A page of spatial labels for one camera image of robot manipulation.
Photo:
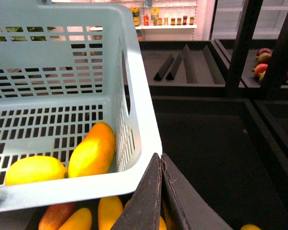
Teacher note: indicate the black shelf post right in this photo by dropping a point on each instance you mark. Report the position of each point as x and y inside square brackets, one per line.
[248, 20]

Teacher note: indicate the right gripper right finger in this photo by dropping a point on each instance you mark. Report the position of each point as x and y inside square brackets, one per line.
[184, 208]

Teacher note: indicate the yellow mango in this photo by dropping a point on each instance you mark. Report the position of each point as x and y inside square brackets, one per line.
[95, 154]
[109, 210]
[79, 220]

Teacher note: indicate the light blue plastic basket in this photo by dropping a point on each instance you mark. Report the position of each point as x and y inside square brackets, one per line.
[64, 67]

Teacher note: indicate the yellow mango front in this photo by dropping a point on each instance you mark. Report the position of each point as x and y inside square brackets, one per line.
[95, 154]

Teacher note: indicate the red orange mango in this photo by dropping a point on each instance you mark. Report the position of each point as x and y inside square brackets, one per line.
[55, 215]

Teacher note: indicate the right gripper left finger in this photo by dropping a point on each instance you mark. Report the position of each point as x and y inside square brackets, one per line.
[143, 210]

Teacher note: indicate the yellow lemon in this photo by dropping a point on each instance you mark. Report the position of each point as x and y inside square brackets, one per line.
[35, 169]

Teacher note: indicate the black triangular divider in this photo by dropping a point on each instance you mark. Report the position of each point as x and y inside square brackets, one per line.
[164, 68]
[174, 69]

